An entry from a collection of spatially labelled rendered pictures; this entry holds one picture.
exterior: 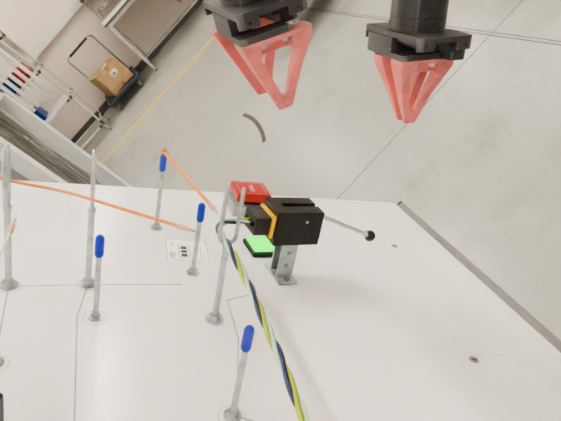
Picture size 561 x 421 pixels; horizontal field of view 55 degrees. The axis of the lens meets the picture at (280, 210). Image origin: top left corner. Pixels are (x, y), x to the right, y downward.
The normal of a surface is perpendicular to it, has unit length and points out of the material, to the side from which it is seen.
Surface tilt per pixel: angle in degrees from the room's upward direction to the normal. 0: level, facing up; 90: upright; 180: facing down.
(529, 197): 0
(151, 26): 90
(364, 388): 54
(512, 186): 0
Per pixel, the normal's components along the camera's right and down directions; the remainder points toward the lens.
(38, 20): 0.33, 0.38
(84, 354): 0.19, -0.90
